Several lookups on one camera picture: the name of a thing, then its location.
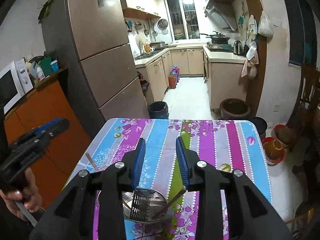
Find white microwave oven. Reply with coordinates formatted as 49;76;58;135
1;58;33;114

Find red basin with squash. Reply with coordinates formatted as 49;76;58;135
262;137;286;166

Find white hanging plastic bag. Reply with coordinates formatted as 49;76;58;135
258;10;274;37

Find steel round bowl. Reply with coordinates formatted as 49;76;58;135
97;188;169;224

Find black wok on stove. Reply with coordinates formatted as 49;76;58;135
200;31;230;44

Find grey refrigerator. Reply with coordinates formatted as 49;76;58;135
41;0;149;137

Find floral purple tablecloth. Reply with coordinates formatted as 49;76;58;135
73;118;272;239

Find steel range hood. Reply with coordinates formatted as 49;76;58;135
204;1;238;32

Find steel electric kettle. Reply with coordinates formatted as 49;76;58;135
233;40;244;56

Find person's left hand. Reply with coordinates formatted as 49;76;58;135
1;168;42;221

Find wooden chair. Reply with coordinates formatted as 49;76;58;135
286;63;319;139

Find brown ceramic jar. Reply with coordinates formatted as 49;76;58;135
220;98;251;120

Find kitchen window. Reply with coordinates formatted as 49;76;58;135
165;0;200;41

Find metal slotted spatula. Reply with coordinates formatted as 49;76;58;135
130;189;155;221

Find wooden chopstick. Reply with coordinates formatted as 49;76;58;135
151;187;187;219
85;152;100;172

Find orange wooden cabinet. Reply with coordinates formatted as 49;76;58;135
4;69;91;209

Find orange thermos on floor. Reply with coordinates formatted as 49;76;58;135
168;73;176;89

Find black trash bin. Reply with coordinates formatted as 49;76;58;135
148;101;169;119

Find beige kitchen counter cabinets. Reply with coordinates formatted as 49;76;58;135
135;43;247;109

